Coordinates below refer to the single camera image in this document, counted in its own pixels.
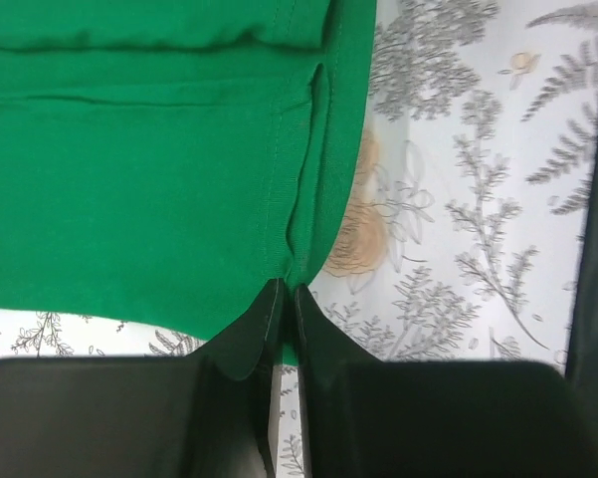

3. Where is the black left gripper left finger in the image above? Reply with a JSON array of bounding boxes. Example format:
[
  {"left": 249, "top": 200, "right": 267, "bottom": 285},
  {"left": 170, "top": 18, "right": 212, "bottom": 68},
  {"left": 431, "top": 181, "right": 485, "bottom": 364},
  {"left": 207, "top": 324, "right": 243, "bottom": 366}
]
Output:
[{"left": 0, "top": 279, "right": 285, "bottom": 477}]

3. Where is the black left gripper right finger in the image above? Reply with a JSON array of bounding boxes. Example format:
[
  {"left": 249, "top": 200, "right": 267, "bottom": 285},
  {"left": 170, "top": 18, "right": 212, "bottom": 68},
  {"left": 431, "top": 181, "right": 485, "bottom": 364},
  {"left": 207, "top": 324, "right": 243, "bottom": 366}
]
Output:
[{"left": 295, "top": 287, "right": 577, "bottom": 477}]

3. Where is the green t shirt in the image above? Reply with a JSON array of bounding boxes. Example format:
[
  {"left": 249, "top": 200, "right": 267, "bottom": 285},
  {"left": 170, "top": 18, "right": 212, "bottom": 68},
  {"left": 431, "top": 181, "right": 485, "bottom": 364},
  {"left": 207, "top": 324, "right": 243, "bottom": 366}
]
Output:
[{"left": 0, "top": 1, "right": 377, "bottom": 357}]

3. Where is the floral table mat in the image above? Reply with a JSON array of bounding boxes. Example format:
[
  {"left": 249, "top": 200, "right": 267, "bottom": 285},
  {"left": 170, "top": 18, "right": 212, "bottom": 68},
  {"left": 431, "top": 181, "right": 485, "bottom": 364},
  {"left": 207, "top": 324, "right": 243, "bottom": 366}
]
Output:
[{"left": 0, "top": 1, "right": 598, "bottom": 477}]

